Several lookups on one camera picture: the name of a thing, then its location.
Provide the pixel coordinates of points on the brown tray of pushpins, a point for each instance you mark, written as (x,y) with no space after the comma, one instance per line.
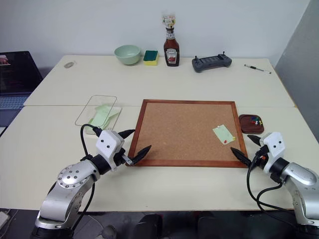
(246,125)

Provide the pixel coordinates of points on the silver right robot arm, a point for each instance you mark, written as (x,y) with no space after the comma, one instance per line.
(301,184)

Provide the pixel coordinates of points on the black silver pen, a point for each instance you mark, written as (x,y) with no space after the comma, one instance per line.
(256,68)

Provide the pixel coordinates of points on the grey handheld remote controller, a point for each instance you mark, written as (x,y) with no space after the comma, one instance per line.
(211,63)

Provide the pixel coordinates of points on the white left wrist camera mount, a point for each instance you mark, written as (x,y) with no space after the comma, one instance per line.
(108,144)

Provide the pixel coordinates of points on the yellow green sponge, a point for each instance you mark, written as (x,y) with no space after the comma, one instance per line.
(151,57)

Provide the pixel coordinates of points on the grey partition panel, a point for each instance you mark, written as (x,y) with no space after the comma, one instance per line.
(301,62)

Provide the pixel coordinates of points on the open laptop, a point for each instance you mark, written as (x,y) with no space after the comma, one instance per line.
(15,79)

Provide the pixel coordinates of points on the small colourful printed container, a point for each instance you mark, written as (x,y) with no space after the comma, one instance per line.
(168,20)

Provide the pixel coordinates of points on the wood framed cork board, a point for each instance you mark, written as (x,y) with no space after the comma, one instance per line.
(184,129)

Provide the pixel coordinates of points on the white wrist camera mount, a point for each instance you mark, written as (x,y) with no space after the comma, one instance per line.
(108,144)
(272,147)

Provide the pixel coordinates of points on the dark rounded shape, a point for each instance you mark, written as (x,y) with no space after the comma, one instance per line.
(149,226)

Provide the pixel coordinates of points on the pale green paper note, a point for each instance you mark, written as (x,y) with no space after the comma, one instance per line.
(223,134)

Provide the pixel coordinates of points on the pale green paper notes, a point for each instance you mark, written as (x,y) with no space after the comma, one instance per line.
(101,115)

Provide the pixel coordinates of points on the ketchup bottle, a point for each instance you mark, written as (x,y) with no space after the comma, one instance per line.
(171,49)

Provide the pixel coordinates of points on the mint green bowl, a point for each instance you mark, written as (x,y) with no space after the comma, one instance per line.
(127,54)

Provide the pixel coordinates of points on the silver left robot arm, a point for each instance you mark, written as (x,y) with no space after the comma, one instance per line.
(67,189)

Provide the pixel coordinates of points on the grey rounded shape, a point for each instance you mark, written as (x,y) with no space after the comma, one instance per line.
(109,232)

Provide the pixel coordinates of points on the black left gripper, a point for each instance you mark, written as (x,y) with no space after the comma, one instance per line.
(121,156)

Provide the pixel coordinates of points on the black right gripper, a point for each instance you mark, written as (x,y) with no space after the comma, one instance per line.
(260,159)

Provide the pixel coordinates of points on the clear plastic box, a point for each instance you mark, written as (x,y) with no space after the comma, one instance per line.
(97,112)

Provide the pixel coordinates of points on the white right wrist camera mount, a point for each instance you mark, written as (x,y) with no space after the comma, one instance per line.
(272,147)

